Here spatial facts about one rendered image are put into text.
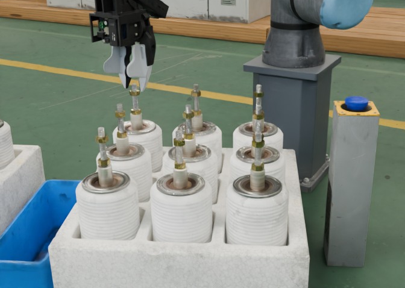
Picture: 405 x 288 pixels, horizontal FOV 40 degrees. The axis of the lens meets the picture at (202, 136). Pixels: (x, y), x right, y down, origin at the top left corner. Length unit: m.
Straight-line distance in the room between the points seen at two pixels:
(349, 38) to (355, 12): 1.53
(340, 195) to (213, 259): 0.32
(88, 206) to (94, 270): 0.10
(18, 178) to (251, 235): 0.52
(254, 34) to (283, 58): 1.60
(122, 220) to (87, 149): 0.81
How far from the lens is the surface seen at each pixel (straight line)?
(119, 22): 0.97
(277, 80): 1.32
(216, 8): 3.07
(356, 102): 1.00
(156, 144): 1.08
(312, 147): 1.38
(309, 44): 1.32
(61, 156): 1.64
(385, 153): 1.64
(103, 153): 0.86
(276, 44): 1.32
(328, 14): 1.18
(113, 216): 0.87
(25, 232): 1.14
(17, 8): 3.92
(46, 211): 1.23
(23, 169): 1.18
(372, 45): 2.72
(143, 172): 0.97
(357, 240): 1.11
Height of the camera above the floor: 0.65
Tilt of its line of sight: 22 degrees down
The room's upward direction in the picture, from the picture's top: 1 degrees counter-clockwise
